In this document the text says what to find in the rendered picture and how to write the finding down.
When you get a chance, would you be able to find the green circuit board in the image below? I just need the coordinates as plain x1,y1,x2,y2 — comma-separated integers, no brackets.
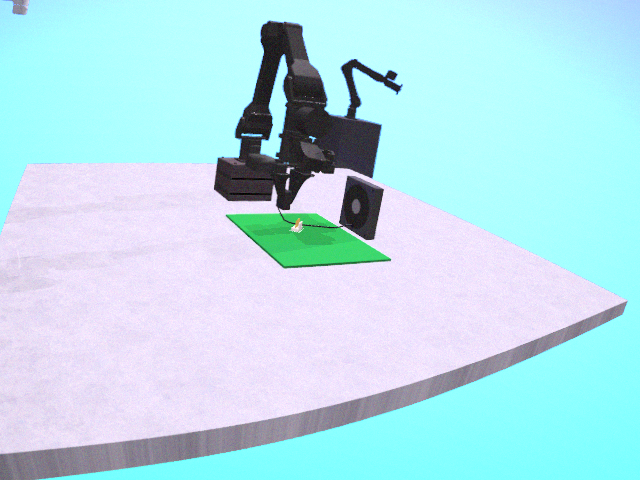
225,213,391,269

